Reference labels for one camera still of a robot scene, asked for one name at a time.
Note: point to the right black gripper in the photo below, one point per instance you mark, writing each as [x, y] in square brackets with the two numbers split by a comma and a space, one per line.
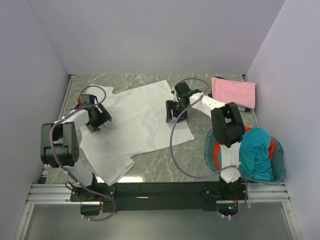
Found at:
[170, 105]

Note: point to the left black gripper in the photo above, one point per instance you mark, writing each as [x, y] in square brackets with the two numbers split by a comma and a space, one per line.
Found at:
[104, 117]

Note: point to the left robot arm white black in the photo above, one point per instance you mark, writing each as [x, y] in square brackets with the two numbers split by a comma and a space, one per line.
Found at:
[59, 145]

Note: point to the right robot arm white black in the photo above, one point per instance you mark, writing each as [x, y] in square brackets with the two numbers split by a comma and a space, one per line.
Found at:
[221, 115]

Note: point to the blue white folded t-shirt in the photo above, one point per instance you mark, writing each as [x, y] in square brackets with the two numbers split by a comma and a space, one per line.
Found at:
[240, 108]

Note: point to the pink folded t-shirt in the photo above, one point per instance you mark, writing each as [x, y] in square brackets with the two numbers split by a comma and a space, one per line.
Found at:
[227, 91]

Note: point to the black base crossbar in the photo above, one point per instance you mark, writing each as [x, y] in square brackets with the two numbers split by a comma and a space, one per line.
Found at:
[151, 196]

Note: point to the teal t-shirt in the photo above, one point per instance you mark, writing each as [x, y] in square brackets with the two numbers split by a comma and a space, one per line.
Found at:
[226, 153]

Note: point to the translucent blue laundry basket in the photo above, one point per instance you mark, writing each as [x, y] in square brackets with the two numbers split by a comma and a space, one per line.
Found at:
[278, 162]

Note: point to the aluminium rail frame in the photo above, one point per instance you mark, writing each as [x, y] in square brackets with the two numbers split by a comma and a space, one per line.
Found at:
[41, 194]

